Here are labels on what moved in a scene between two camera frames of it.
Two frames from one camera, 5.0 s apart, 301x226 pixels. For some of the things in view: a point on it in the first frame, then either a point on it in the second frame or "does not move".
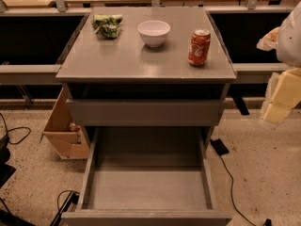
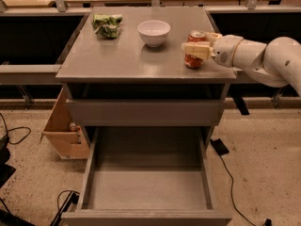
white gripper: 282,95 to 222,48
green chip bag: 106,25 does not move
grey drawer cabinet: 146,68 does not move
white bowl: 153,32 does not move
